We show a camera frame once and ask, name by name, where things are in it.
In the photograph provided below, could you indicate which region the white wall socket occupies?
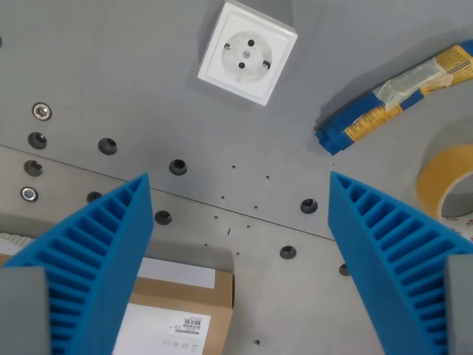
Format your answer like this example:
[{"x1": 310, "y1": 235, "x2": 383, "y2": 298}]
[{"x1": 197, "y1": 0, "x2": 299, "y2": 107}]

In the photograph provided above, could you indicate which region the white perforated strip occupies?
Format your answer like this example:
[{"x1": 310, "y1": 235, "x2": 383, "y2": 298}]
[{"x1": 0, "y1": 231, "x2": 35, "y2": 257}]

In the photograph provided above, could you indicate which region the plain white label strip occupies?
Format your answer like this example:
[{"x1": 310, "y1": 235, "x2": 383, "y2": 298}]
[{"x1": 137, "y1": 257, "x2": 217, "y2": 290}]

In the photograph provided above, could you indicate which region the tape roll with yellow core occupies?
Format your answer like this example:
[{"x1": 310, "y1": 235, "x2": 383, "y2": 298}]
[{"x1": 416, "y1": 116, "x2": 473, "y2": 220}]

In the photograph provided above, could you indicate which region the white barcode label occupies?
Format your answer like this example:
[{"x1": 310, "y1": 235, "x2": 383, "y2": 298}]
[{"x1": 109, "y1": 302, "x2": 212, "y2": 355}]

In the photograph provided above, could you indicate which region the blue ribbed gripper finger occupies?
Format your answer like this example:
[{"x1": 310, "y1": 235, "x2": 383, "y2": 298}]
[
  {"x1": 0, "y1": 172, "x2": 154, "y2": 355},
  {"x1": 327, "y1": 170, "x2": 473, "y2": 355}
]

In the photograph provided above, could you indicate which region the brown cardboard box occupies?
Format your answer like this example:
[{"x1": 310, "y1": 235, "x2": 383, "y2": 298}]
[{"x1": 0, "y1": 253, "x2": 236, "y2": 355}]

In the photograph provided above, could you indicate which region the blue and yellow bag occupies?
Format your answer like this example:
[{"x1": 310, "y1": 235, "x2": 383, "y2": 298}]
[{"x1": 314, "y1": 43, "x2": 473, "y2": 156}]

